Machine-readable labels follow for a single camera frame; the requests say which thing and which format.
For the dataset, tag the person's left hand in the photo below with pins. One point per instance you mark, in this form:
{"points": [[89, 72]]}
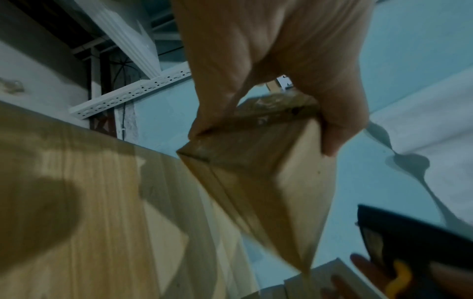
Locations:
{"points": [[266, 43]]}

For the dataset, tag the person's right hand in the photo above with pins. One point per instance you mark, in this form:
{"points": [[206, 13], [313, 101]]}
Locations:
{"points": [[364, 274]]}

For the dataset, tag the black yellow sanding block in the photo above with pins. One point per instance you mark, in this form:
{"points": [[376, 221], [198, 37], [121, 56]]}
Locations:
{"points": [[414, 251]]}

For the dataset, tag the wooden block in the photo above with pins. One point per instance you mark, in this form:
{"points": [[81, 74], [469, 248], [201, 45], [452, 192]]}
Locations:
{"points": [[258, 169]]}

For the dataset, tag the white moulding pieces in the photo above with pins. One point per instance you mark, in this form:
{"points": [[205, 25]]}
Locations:
{"points": [[321, 280]]}

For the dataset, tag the white moulding strip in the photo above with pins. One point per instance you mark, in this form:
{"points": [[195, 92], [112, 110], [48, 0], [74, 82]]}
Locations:
{"points": [[129, 38]]}

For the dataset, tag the white plastic sheet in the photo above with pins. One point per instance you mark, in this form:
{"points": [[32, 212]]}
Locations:
{"points": [[436, 131]]}

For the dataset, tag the large wooden board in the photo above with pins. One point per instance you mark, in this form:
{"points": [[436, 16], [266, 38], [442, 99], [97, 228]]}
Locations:
{"points": [[92, 210]]}

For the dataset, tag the white perforated shelf rail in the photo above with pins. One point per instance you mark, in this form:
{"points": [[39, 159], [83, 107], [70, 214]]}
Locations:
{"points": [[129, 92]]}

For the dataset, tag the small wall bracket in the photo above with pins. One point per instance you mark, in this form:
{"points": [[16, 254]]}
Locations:
{"points": [[11, 86]]}

